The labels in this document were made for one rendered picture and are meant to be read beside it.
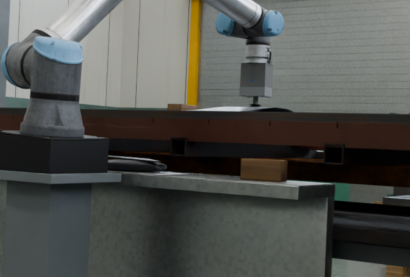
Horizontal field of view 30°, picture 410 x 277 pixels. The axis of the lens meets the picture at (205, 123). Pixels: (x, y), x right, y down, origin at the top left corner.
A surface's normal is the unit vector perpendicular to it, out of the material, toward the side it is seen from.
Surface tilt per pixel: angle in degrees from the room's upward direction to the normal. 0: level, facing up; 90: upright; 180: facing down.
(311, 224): 90
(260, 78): 90
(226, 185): 90
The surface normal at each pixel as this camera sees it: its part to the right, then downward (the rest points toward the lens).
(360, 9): -0.55, -0.04
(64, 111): 0.58, -0.23
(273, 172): -0.36, -0.04
